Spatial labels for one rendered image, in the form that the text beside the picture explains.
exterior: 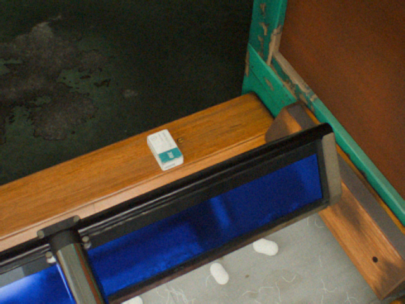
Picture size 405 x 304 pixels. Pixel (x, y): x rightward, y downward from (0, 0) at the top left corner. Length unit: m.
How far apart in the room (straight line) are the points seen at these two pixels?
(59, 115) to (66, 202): 1.15
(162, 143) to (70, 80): 1.24
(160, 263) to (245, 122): 0.51
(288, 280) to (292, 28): 0.37
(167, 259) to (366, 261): 0.37
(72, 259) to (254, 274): 0.45
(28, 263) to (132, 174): 0.46
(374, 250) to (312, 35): 0.30
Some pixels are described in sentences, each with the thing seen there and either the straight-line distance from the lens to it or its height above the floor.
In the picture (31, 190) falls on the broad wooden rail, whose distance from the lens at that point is 0.87.
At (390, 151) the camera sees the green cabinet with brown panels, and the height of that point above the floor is 0.92.
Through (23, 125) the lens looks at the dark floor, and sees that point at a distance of 1.98.
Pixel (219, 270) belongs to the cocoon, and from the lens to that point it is 0.79.
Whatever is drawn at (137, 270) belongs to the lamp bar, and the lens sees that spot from 0.45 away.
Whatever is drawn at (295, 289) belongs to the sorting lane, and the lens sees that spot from 0.81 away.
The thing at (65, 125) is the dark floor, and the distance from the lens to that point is 1.94.
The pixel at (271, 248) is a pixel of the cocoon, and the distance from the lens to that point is 0.81.
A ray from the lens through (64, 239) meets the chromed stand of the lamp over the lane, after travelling 0.41.
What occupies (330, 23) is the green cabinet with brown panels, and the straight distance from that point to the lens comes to 0.76.
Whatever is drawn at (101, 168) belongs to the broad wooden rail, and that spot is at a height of 0.76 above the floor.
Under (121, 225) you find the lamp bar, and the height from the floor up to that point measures 1.11.
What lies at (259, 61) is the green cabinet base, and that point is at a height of 0.83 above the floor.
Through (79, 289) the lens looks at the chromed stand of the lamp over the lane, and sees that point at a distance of 0.39.
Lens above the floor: 1.47
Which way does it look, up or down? 54 degrees down
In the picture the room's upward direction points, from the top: 3 degrees clockwise
